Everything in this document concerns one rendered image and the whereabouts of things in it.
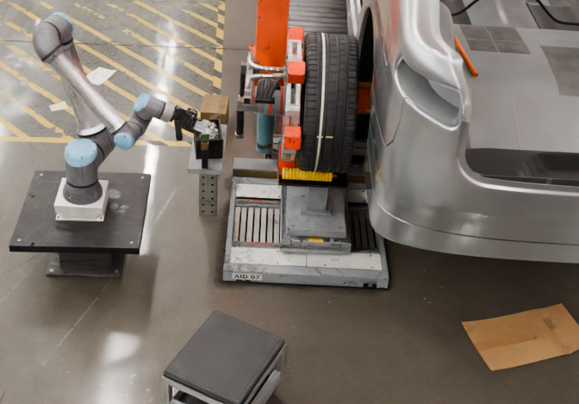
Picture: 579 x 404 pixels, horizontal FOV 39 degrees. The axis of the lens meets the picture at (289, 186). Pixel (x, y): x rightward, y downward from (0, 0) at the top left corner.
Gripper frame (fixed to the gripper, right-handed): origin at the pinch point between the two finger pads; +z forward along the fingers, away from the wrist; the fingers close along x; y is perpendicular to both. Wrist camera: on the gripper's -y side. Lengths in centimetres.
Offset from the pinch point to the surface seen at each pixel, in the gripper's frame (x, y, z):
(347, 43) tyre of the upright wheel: 1, 71, 36
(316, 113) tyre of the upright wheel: -27, 46, 31
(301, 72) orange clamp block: -19, 57, 18
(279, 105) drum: -2.6, 30.2, 22.8
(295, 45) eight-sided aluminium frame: 11, 55, 19
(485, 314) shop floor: -56, -4, 153
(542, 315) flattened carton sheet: -58, 9, 178
